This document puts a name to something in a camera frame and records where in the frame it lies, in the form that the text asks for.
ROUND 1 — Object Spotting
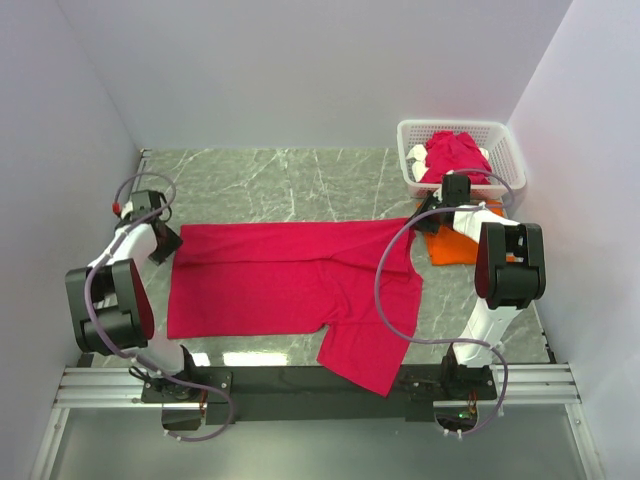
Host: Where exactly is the crumpled pink shirt in basket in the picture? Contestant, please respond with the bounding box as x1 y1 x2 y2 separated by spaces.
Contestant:
419 131 492 184

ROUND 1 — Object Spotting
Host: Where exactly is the folded orange t shirt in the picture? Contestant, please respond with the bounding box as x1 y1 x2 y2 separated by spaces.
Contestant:
423 205 518 266

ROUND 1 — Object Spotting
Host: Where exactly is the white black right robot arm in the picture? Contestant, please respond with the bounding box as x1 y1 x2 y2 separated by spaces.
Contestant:
408 169 546 399

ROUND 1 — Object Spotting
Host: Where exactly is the white plastic laundry basket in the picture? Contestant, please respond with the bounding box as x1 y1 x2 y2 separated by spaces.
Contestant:
396 119 526 198

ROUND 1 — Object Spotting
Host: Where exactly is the pink t shirt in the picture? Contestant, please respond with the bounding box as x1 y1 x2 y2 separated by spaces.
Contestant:
167 218 423 396

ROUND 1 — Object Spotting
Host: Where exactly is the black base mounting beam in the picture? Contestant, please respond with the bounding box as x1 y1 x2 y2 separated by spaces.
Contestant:
129 364 498 432

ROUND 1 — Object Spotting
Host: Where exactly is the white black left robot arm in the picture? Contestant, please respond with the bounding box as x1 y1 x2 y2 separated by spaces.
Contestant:
65 190 200 402

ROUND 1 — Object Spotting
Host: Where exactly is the white cloth in basket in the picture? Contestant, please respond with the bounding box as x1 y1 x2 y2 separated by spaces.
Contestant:
406 144 429 182

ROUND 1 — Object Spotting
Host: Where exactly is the aluminium front frame rail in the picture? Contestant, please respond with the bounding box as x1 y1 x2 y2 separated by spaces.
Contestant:
53 368 143 409

